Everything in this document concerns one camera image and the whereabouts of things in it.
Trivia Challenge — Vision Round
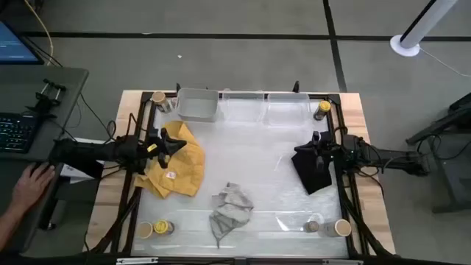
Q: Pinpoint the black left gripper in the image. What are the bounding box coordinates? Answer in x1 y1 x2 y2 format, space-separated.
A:
145 127 188 170

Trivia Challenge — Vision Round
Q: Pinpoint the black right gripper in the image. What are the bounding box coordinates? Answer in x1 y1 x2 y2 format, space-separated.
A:
312 131 338 171

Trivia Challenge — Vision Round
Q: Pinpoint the yellow cloth with white label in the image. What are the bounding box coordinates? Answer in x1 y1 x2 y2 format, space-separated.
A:
134 120 206 199

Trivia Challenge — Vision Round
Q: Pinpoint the spice jar with yellow lid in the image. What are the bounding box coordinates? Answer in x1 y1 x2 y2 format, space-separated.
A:
312 99 332 121
153 219 176 236

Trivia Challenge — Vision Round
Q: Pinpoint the paper cup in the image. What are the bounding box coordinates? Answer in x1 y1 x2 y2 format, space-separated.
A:
319 219 353 239

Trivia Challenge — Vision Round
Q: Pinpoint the person's forearm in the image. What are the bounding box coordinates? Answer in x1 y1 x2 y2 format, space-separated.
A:
0 205 26 251

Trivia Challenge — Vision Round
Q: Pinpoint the black cloth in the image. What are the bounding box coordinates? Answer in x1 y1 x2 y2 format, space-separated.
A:
291 141 334 196

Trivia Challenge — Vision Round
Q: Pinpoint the clear plastic bin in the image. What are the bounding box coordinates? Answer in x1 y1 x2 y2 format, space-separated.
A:
265 91 312 128
220 90 266 124

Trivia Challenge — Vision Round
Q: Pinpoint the grey opaque plastic bin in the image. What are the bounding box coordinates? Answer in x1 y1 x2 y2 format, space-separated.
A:
174 87 221 123

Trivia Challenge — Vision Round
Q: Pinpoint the grey crumpled cloth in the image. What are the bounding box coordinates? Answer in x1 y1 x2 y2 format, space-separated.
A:
208 182 255 250

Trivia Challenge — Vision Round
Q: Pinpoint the white paper box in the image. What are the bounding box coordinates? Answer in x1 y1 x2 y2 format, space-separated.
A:
60 138 111 184

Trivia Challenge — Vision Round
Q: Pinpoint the black clamp stand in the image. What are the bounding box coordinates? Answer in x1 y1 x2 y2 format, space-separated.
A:
25 78 67 119

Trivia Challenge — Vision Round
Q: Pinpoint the dark grey side desk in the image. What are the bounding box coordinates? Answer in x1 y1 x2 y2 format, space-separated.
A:
406 91 471 214

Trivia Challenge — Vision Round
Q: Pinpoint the person's hand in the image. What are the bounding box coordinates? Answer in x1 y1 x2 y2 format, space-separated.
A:
10 161 56 216

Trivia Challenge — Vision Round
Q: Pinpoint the black backlit keyboard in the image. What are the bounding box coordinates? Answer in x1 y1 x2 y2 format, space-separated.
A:
0 112 40 154

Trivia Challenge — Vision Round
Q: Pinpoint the white pole with round base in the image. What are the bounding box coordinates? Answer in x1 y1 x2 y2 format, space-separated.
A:
389 0 459 58

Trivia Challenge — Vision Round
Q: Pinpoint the computer monitor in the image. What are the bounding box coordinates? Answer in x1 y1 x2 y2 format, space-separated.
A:
0 20 44 66

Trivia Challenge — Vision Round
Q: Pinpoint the black floor cable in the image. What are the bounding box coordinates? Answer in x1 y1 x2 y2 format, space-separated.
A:
79 93 117 144

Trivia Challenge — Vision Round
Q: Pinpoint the black aluminium table frame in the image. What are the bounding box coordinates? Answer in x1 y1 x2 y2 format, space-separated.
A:
86 82 397 265

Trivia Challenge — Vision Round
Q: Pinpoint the silver metal bracket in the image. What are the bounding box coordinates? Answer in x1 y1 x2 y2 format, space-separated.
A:
322 259 364 265
116 257 159 265

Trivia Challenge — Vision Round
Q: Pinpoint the white floor cable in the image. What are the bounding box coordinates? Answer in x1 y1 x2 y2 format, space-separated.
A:
419 47 471 78

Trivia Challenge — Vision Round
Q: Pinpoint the yellow floor cable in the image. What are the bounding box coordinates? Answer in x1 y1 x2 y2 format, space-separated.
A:
24 0 54 66

